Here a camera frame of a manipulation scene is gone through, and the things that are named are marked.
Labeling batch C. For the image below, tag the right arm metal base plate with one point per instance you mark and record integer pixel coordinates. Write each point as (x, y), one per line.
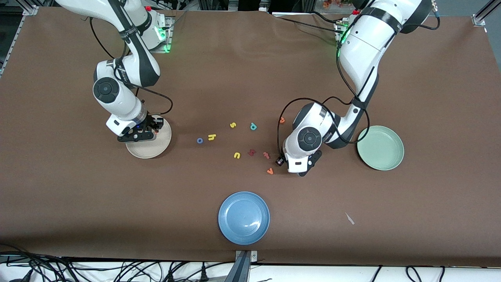
(170, 39)

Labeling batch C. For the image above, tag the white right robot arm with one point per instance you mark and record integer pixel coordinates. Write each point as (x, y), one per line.
(117, 94)

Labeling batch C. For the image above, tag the brown table mat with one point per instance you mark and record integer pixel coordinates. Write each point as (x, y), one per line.
(78, 176)

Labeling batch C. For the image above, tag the grey tape scrap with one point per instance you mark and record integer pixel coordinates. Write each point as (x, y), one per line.
(349, 218)

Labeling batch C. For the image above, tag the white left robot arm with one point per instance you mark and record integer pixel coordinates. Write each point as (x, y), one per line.
(364, 51)

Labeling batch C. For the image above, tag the aluminium camera mount profile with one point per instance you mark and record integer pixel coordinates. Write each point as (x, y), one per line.
(242, 270)

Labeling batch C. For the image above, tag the teal foam letter p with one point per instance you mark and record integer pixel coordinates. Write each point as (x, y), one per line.
(253, 126)

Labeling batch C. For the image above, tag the dark red foam letter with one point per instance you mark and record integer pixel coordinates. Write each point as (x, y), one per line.
(251, 152)

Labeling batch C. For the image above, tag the blue round plate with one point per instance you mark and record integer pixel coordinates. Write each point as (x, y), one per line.
(244, 218)

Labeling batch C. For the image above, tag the orange decorative foliage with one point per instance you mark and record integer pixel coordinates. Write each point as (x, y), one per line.
(332, 4)

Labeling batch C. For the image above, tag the green round plate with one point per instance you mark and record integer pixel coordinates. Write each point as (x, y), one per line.
(380, 148)

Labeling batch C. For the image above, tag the aluminium table rail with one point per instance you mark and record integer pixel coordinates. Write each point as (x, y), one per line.
(9, 47)

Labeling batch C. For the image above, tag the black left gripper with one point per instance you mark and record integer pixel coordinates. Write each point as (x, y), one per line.
(280, 161)

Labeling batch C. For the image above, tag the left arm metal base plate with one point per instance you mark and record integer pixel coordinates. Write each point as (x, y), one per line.
(339, 26)

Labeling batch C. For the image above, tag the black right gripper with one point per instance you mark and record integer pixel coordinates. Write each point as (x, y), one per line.
(150, 123)

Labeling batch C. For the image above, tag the aluminium corner profile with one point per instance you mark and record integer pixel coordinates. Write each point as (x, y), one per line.
(480, 17)

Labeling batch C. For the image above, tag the beige round plate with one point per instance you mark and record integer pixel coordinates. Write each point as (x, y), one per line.
(156, 149)

